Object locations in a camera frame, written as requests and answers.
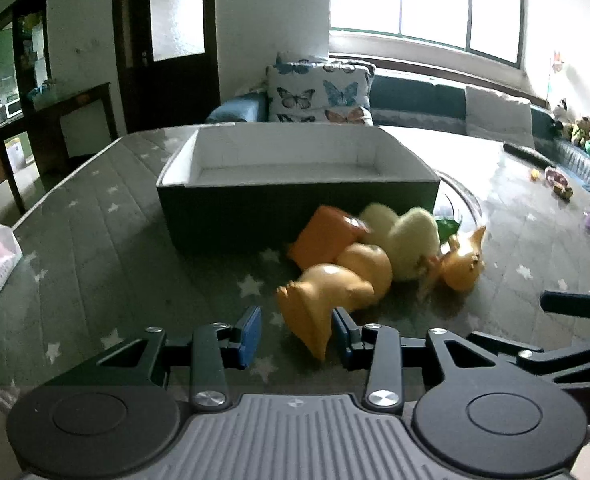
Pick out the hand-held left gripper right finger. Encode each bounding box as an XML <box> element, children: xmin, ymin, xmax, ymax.
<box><xmin>331</xmin><ymin>307</ymin><xmax>551</xmax><ymax>415</ymax></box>

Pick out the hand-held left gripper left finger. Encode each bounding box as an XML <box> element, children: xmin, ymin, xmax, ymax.
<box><xmin>41</xmin><ymin>305</ymin><xmax>264</xmax><ymax>414</ymax></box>

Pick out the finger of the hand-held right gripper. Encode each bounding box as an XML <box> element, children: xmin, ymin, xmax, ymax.
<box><xmin>467</xmin><ymin>331</ymin><xmax>590</xmax><ymax>399</ymax></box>
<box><xmin>540</xmin><ymin>284</ymin><xmax>590</xmax><ymax>334</ymax></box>

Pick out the pale orange rubber toy figure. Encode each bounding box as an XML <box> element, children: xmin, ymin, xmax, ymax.
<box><xmin>276</xmin><ymin>242</ymin><xmax>394</xmax><ymax>362</ymax></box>

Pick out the orange cube block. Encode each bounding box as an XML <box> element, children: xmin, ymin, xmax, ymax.
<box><xmin>287</xmin><ymin>205</ymin><xmax>372</xmax><ymax>271</ymax></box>

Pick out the small orange duck toy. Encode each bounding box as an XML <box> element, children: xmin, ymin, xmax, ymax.
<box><xmin>422</xmin><ymin>225</ymin><xmax>489</xmax><ymax>302</ymax></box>

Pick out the yellow plush chick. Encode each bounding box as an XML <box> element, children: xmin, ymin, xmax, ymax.
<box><xmin>359</xmin><ymin>202</ymin><xmax>442</xmax><ymax>282</ymax></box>

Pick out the dark cardboard box white inside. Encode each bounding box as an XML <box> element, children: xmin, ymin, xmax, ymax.
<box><xmin>156</xmin><ymin>126</ymin><xmax>442</xmax><ymax>262</ymax></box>

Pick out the green toy piece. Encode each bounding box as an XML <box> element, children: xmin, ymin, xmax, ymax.
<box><xmin>434</xmin><ymin>215</ymin><xmax>464</xmax><ymax>247</ymax></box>

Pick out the black remote control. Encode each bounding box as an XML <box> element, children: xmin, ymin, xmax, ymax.
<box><xmin>504</xmin><ymin>142</ymin><xmax>554</xmax><ymax>169</ymax></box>

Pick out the cluster of small stuffed toys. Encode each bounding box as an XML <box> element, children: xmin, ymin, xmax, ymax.
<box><xmin>550</xmin><ymin>99</ymin><xmax>590</xmax><ymax>147</ymax></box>

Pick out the white sofa cushion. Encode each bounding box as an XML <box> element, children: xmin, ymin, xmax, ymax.
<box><xmin>465</xmin><ymin>85</ymin><xmax>536</xmax><ymax>150</ymax></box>

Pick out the butterfly print pillow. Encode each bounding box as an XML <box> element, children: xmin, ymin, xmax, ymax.
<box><xmin>266</xmin><ymin>62</ymin><xmax>376</xmax><ymax>127</ymax></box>

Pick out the blue sofa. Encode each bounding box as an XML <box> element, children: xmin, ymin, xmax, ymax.
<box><xmin>206</xmin><ymin>67</ymin><xmax>590</xmax><ymax>173</ymax></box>

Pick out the dark wooden door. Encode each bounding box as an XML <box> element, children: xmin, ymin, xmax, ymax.
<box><xmin>112</xmin><ymin>0</ymin><xmax>222</xmax><ymax>134</ymax></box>

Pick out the dark wooden side table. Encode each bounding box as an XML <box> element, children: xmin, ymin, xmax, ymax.
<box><xmin>26</xmin><ymin>82</ymin><xmax>120</xmax><ymax>177</ymax></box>

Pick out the window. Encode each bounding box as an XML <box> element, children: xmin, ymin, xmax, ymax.
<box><xmin>329</xmin><ymin>0</ymin><xmax>527</xmax><ymax>67</ymax></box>

